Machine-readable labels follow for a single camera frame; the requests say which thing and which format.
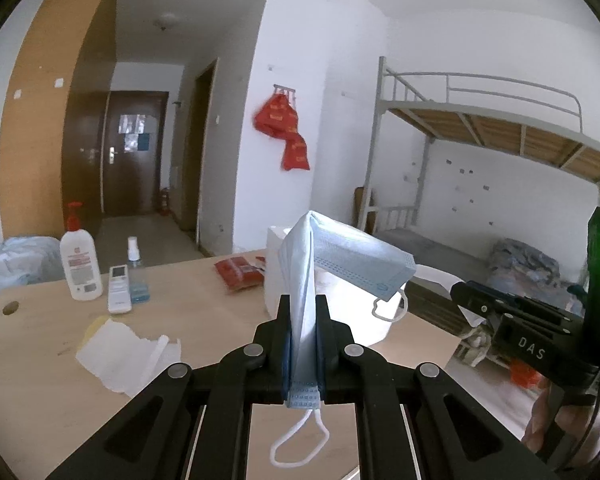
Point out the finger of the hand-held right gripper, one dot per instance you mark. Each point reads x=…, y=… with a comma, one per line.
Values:
x=480, y=300

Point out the grey crumpled blanket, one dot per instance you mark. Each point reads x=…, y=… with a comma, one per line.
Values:
x=525, y=260

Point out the wooden wardrobe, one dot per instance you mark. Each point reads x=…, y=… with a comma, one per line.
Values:
x=35, y=110

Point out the white remote control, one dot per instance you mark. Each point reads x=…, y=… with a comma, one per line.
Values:
x=119, y=290

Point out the brown side door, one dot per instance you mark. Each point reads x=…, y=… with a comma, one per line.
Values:
x=205, y=160

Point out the metal bunk bed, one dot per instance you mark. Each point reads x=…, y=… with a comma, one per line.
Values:
x=480, y=115

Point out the red hanging bag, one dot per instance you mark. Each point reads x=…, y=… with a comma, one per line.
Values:
x=276, y=115
x=296, y=152

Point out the wall hook rack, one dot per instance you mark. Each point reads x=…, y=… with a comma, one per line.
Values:
x=284, y=88

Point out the red snack packet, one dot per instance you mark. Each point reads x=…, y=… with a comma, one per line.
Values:
x=235, y=272

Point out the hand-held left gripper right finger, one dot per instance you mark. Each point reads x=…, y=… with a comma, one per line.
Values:
x=321, y=370

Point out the leaning wooden board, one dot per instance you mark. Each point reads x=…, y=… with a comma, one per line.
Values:
x=364, y=207

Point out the white foam box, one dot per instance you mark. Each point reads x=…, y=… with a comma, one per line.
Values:
x=352, y=329

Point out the blue notice sheet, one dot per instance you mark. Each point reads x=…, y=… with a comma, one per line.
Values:
x=144, y=142

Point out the person's right hand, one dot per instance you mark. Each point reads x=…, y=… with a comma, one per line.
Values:
x=532, y=425

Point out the clear blue spray bottle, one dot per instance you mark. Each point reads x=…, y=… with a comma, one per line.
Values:
x=137, y=287

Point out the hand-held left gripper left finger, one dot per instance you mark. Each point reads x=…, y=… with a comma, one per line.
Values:
x=286, y=370

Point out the dark brown entrance door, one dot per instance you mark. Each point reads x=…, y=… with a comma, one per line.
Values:
x=130, y=185

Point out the white tissue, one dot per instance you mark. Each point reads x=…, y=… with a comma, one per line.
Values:
x=115, y=355

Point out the blue face mask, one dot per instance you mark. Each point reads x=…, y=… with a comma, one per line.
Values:
x=350, y=255

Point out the light blue bedding bundle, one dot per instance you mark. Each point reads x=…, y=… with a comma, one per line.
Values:
x=20, y=260

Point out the round ceiling lamp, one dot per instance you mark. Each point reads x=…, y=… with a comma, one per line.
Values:
x=166, y=21

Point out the white lotion pump bottle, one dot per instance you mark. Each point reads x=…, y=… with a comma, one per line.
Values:
x=81, y=270

